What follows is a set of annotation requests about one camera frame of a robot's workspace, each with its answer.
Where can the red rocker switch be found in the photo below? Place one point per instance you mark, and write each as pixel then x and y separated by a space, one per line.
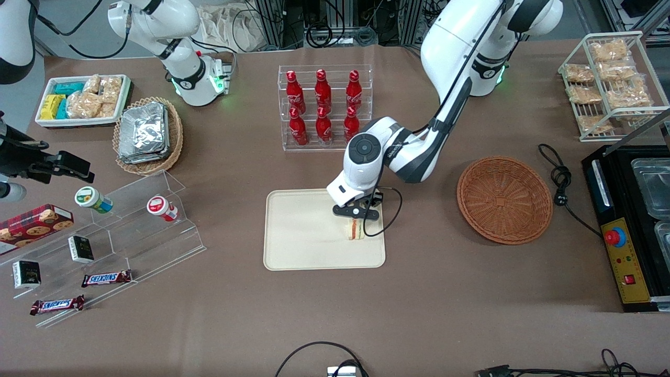
pixel 629 279

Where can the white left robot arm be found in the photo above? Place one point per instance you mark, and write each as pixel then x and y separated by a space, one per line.
pixel 455 42

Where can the Snickers chocolate bar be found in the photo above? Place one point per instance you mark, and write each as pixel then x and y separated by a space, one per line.
pixel 106 278
pixel 57 305

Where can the green lidded cup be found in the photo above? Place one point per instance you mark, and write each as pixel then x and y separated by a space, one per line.
pixel 90 198

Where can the teal snack pack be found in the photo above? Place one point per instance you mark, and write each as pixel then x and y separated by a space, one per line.
pixel 62 109
pixel 68 88

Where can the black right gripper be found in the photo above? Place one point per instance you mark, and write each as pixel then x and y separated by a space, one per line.
pixel 20 158

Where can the bagged pastry pack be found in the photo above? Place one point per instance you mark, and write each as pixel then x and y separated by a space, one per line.
pixel 578 73
pixel 628 97
pixel 583 94
pixel 608 51
pixel 617 69
pixel 594 124

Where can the small black box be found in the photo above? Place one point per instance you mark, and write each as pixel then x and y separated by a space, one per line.
pixel 26 274
pixel 81 249

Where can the white cloth bag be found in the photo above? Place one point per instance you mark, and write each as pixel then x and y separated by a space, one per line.
pixel 230 29

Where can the triangle sandwich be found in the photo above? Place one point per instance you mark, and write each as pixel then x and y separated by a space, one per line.
pixel 356 230

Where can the yellow snack pack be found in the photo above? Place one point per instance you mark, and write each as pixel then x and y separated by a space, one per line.
pixel 51 106

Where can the clear rice cracker pack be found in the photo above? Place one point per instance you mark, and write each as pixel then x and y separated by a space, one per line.
pixel 92 84
pixel 111 89
pixel 82 106
pixel 107 110

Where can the black machine with yellow panel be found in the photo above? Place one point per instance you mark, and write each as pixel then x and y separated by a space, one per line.
pixel 638 293

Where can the grey metal bar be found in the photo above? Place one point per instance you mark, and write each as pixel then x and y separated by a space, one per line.
pixel 644 125

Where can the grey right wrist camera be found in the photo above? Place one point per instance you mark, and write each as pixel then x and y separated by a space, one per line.
pixel 11 191

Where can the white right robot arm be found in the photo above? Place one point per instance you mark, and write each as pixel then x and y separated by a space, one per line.
pixel 178 21

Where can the white snack tray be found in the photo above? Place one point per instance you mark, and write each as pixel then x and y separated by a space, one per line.
pixel 78 122

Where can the red emergency stop button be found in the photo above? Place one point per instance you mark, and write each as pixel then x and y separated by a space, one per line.
pixel 615 237

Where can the light wicker basket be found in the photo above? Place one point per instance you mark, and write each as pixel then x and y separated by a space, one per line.
pixel 175 136

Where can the silver foil packet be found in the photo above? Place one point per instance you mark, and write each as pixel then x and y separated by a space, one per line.
pixel 144 159
pixel 142 128

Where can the metal food container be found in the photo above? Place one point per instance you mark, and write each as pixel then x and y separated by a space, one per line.
pixel 654 188
pixel 663 241

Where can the brown wicker basket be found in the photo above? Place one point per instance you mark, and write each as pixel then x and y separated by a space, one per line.
pixel 505 201

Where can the small grey device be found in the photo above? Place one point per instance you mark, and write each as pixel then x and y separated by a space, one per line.
pixel 343 372

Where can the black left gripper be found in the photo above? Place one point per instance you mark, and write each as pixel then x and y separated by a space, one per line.
pixel 375 198

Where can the clear acrylic stepped display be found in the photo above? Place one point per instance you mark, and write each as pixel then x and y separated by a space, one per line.
pixel 157 246

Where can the red cola bottle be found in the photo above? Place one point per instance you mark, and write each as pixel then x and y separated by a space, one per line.
pixel 323 91
pixel 354 91
pixel 299 131
pixel 294 94
pixel 350 123
pixel 324 130

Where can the clear acrylic bottle rack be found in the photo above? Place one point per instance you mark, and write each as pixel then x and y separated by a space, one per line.
pixel 314 149

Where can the red tartan cookie box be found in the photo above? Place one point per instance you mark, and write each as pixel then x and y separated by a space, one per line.
pixel 31 228

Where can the beige plastic tray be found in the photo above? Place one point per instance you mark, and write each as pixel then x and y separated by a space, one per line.
pixel 303 235

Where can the red lidded cup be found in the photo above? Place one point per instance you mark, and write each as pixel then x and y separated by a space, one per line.
pixel 158 206

